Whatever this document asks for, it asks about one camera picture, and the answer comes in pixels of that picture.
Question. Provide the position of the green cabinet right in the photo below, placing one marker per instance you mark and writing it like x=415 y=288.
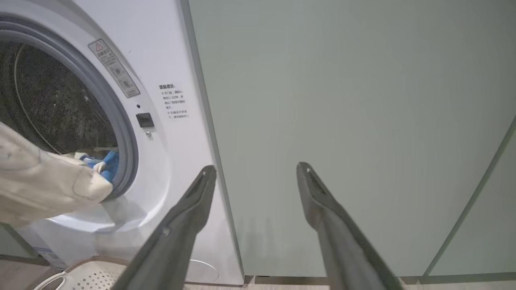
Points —
x=342 y=100

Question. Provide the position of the grey door gasket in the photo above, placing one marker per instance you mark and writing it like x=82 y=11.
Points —
x=128 y=161

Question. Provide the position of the black door latch slot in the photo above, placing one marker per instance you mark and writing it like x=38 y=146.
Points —
x=145 y=120

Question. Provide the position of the round filter cover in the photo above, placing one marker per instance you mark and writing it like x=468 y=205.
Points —
x=203 y=272

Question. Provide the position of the cream perforated laundry basket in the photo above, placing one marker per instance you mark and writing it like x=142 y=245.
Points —
x=88 y=278

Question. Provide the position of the cream printed garment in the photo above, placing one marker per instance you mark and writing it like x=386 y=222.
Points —
x=40 y=185

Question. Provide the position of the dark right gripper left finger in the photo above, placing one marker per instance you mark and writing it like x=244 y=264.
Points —
x=173 y=237

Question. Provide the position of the white washing machine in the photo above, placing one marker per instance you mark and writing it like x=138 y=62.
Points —
x=169 y=52

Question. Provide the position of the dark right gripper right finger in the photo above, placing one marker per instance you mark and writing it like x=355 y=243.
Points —
x=346 y=249

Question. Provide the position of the grey warning sticker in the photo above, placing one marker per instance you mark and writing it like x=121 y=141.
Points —
x=115 y=68

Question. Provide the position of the blue white garment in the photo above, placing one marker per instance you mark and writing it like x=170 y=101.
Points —
x=109 y=163

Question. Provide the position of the steel washing drum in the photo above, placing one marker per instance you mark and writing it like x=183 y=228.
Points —
x=60 y=100

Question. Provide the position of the green cabinet left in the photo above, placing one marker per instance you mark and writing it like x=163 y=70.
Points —
x=14 y=243

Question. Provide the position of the green cabinet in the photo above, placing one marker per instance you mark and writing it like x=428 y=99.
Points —
x=14 y=243
x=342 y=100

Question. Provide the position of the blue energy label sticker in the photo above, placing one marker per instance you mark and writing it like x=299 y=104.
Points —
x=50 y=257

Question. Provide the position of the dark cabinet plinth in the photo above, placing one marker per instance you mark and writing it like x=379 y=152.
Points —
x=282 y=280

